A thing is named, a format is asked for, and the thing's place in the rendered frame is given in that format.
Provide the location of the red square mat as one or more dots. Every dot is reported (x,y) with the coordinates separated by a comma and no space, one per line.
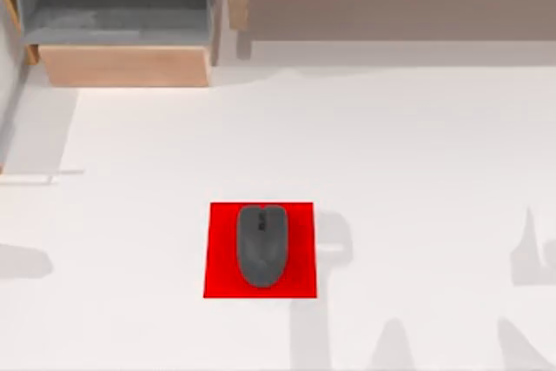
(219,258)

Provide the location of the grey pulled-out drawer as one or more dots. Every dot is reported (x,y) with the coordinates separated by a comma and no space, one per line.
(117,1)

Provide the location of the pale wooden drawer front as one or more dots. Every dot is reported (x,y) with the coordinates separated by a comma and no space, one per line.
(123,66)

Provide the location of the wooden open shelf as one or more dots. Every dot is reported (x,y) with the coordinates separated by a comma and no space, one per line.
(391,6)

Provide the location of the grey computer mouse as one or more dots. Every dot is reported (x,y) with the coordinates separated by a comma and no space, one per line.
(261,249)

